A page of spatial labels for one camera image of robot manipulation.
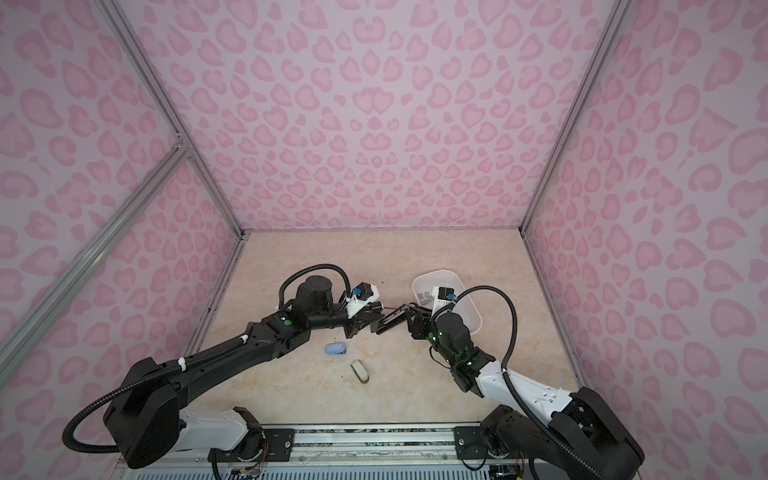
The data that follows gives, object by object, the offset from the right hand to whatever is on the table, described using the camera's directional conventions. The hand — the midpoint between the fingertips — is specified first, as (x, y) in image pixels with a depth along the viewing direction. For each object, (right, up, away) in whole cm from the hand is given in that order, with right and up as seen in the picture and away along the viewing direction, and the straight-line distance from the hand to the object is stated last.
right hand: (411, 307), depth 81 cm
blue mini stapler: (-21, -13, +6) cm, 26 cm away
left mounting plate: (-33, -33, -8) cm, 48 cm away
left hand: (-8, +2, -5) cm, 10 cm away
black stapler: (-5, -3, 0) cm, 6 cm away
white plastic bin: (+5, +3, +19) cm, 20 cm away
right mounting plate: (+14, -32, -8) cm, 36 cm away
